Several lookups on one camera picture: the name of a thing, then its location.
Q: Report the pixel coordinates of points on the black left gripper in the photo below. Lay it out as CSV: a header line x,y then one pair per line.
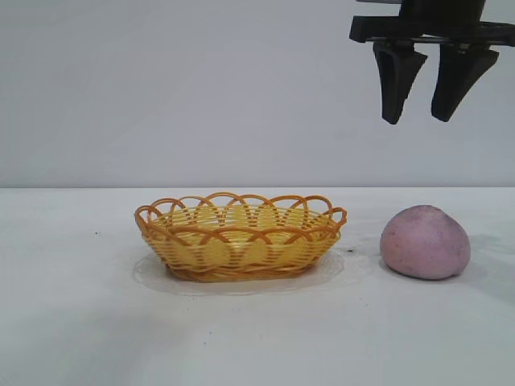
x,y
438,24

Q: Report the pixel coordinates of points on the pink soft peach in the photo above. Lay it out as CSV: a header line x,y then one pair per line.
x,y
424,245

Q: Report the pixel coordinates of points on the yellow woven plastic basket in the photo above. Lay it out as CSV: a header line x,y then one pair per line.
x,y
241,251

